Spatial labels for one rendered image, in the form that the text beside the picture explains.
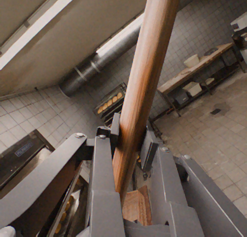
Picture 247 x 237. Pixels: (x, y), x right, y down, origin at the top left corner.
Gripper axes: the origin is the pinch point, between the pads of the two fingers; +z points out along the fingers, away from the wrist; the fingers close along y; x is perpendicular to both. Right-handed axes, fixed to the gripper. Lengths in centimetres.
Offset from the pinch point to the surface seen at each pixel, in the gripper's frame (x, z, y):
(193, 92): -7, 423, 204
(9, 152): -85, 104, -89
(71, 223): -141, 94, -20
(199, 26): 184, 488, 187
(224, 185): -107, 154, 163
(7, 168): -91, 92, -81
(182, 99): -33, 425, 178
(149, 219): -139, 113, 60
